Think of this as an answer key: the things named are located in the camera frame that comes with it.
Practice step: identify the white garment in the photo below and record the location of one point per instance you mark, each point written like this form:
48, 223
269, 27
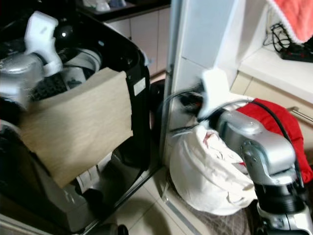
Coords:
205, 171

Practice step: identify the white ceramic item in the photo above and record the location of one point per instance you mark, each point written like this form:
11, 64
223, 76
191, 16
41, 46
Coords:
99, 5

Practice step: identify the white striped cloth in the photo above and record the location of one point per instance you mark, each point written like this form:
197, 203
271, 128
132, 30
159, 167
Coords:
95, 178

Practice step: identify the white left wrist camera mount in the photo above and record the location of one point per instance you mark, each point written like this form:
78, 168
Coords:
45, 33

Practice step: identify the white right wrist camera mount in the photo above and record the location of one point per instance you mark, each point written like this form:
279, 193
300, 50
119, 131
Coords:
214, 93

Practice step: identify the red garment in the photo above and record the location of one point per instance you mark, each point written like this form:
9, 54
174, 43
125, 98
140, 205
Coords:
288, 122

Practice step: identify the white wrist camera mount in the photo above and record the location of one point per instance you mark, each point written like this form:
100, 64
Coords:
45, 33
214, 93

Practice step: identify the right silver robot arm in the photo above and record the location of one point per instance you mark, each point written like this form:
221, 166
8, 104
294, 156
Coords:
264, 147

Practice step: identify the white washer label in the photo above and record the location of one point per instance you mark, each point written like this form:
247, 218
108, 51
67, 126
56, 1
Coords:
140, 86

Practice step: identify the white cabinet panel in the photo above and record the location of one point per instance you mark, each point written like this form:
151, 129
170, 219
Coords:
195, 44

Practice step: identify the beige cloth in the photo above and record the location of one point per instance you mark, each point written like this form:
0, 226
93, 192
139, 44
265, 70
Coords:
78, 122

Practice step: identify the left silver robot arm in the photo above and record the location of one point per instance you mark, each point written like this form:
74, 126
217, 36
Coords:
15, 76

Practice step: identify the black washing machine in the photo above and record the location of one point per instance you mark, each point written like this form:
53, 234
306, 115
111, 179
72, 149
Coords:
127, 54

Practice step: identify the pink towel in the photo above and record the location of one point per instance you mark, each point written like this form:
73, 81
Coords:
296, 14

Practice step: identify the white counter shelf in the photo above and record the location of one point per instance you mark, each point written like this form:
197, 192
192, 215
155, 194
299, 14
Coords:
274, 71

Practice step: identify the mesh laundry basket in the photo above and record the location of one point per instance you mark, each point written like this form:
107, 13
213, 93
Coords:
220, 224

